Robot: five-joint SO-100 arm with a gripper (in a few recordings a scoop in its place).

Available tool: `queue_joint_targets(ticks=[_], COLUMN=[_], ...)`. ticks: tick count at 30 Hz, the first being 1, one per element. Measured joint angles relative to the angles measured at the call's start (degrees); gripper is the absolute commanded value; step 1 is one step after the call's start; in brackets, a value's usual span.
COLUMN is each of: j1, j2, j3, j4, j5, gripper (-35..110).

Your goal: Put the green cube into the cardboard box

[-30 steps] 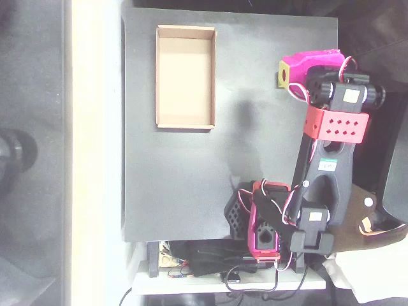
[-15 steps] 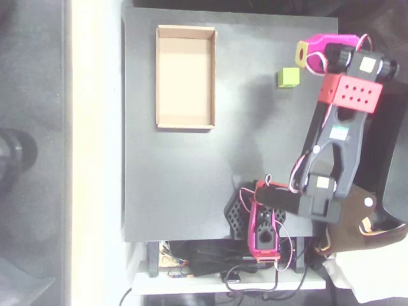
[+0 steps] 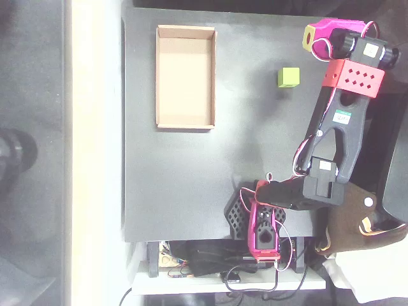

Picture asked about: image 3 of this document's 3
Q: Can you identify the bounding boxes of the dark brown fabric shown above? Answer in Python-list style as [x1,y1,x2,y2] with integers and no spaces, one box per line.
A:
[337,0,408,87]

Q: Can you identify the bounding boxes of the white cloth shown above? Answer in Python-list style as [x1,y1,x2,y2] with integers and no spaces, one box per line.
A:
[324,235,408,303]

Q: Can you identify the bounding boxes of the brown felt bag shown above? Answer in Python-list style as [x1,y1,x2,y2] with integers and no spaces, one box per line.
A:
[314,182,408,258]

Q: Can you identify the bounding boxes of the green cube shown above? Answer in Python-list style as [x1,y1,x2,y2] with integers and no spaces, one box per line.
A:
[277,66,301,89]

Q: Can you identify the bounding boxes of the black looped cable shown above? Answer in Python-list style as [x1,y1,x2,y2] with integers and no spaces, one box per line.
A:
[224,266,309,301]

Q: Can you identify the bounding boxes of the black perforated arm base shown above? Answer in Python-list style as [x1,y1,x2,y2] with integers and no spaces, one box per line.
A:
[224,194,288,242]

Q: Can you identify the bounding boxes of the black chair part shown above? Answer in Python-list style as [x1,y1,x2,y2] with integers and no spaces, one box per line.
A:
[375,105,408,224]

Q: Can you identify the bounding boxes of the small circuit board with wires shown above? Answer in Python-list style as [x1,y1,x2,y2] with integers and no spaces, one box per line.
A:
[167,269,194,279]

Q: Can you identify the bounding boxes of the light wooden plate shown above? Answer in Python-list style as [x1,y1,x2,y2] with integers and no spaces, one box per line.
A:
[158,251,189,268]

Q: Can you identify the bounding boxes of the cardboard box tray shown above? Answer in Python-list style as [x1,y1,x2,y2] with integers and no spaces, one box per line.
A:
[155,24,217,130]

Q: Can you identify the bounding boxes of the black pouch with straps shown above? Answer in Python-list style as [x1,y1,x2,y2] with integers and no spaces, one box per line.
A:
[186,240,258,277]

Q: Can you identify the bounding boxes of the white shelf board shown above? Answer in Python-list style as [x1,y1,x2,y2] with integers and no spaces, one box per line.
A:
[132,261,326,296]

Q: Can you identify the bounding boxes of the small black adapter plug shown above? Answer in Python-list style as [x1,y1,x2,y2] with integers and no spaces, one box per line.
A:
[219,270,242,284]

